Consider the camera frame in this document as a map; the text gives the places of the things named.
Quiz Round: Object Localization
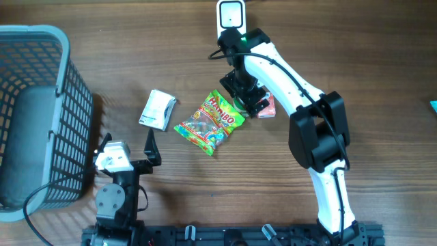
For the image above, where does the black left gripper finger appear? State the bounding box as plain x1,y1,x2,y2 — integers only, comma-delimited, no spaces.
94,133,112,154
143,128,162,166

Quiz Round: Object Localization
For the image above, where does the green lid jar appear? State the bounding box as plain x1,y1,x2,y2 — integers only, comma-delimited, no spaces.
233,98,248,115

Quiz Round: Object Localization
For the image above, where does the pink tissue pack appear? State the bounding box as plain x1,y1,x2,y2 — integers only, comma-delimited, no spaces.
257,92,276,119

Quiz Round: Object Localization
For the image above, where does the white blue paper box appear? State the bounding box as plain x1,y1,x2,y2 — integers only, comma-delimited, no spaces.
139,89,177,131

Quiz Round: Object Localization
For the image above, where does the Haribo gummy worms bag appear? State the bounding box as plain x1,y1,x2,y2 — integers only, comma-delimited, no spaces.
173,90,245,156

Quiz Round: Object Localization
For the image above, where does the teal wet wipes pack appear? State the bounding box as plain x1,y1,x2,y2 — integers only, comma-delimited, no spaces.
430,100,437,112

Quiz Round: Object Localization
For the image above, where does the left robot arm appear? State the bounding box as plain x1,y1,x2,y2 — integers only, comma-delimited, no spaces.
81,129,162,246

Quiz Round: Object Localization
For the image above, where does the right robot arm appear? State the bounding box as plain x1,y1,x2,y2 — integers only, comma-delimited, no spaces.
209,27,355,245

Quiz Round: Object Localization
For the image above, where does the white barcode scanner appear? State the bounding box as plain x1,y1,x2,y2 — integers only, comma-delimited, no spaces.
216,0,246,38

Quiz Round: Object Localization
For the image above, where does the grey plastic mesh basket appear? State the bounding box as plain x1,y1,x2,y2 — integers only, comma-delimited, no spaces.
1,25,94,222

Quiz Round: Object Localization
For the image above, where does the black left camera cable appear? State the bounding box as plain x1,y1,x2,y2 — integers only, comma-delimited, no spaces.
23,163,100,246

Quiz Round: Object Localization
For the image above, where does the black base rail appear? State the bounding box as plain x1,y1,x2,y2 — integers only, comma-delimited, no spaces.
81,221,386,246

